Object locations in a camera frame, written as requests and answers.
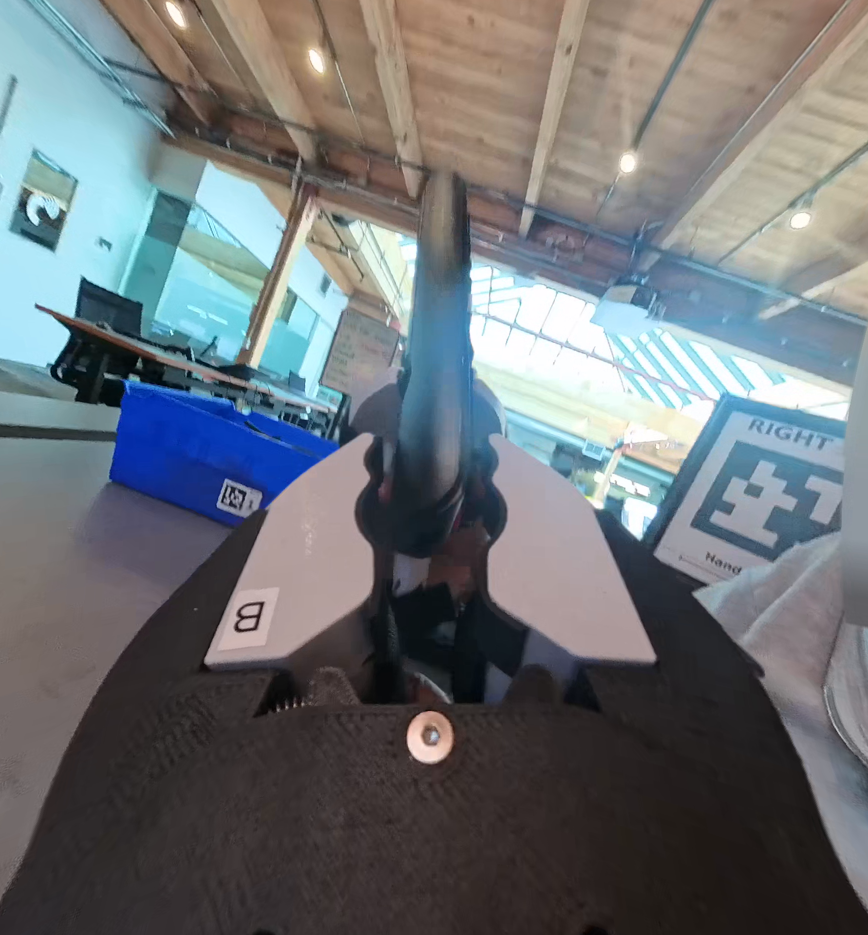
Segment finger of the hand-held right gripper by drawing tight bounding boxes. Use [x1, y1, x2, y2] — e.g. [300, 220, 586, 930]
[351, 383, 406, 444]
[472, 380, 508, 439]

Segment framed black white marker poster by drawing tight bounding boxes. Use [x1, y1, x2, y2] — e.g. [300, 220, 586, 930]
[642, 394, 848, 585]

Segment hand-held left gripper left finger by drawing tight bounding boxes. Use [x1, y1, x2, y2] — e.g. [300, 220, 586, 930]
[204, 432, 407, 695]

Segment blue plastic bin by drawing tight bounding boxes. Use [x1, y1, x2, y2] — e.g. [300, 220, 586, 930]
[109, 380, 341, 528]

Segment person's grey hoodie torso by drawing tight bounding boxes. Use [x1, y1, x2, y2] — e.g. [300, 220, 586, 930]
[785, 621, 868, 935]

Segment white ceiling projector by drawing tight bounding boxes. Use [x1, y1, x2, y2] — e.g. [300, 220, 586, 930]
[591, 274, 665, 333]

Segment wooden support post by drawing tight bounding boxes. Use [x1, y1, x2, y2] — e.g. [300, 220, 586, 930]
[237, 186, 318, 368]

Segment phone icon door sign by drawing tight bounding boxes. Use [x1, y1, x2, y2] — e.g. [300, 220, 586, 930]
[10, 150, 78, 253]

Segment black remote control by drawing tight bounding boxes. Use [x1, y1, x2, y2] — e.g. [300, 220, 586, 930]
[383, 171, 480, 558]

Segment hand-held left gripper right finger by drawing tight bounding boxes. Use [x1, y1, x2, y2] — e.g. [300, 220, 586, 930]
[452, 432, 658, 701]

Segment whiteboard on stand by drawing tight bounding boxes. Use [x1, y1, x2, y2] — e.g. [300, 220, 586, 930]
[321, 308, 402, 395]

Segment wooden office desk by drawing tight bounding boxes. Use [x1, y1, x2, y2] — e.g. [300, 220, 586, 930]
[36, 303, 340, 421]

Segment black office chair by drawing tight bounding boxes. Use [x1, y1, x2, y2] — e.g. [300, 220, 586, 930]
[50, 276, 144, 399]

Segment person's right hand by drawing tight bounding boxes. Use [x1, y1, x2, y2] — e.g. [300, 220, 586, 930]
[427, 526, 491, 609]

